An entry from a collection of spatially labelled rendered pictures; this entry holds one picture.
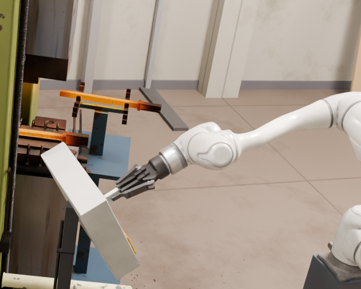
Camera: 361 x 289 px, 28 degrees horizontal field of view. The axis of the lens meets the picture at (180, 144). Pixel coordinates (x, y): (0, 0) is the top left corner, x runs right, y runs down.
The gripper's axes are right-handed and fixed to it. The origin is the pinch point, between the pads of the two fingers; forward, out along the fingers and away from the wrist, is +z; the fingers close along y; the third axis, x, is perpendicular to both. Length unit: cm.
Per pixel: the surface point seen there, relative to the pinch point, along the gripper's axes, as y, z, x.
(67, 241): -11.0, 18.0, 3.3
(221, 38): 280, -166, -155
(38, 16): 35, -10, 48
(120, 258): -27.0, 8.3, 1.4
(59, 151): 3.2, 6.7, 22.5
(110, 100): 87, -29, -26
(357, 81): 241, -256, -235
